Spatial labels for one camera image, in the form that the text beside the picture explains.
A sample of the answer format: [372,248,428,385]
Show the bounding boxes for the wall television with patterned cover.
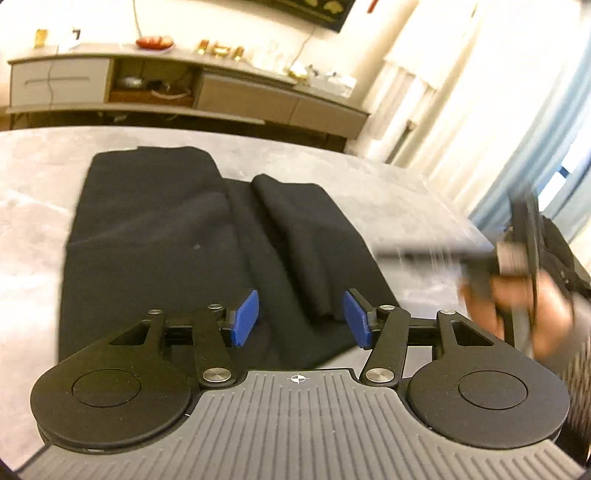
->
[249,0,354,33]

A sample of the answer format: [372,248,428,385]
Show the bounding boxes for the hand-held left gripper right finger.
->
[342,288,495,387]

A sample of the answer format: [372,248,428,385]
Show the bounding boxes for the blue curtain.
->
[466,55,591,241]

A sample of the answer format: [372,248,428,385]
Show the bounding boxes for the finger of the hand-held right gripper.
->
[375,244,497,271]

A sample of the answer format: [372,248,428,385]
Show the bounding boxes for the grey television cabinet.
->
[7,41,371,139]

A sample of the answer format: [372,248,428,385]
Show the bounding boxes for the group of clear glasses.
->
[252,39,287,70]

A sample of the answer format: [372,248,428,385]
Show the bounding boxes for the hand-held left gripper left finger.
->
[108,290,260,387]

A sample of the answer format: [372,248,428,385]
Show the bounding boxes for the red fruit plate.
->
[135,34,175,51]

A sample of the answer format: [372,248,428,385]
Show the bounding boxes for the white lace curtain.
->
[369,0,490,167]

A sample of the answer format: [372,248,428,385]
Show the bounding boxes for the black pants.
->
[58,145,395,370]

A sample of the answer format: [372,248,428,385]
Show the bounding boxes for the black charger cable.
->
[46,46,56,109]

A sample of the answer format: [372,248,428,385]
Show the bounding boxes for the person's right hand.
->
[461,272,575,360]

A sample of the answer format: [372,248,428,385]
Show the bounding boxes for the person's right forearm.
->
[558,295,591,457]

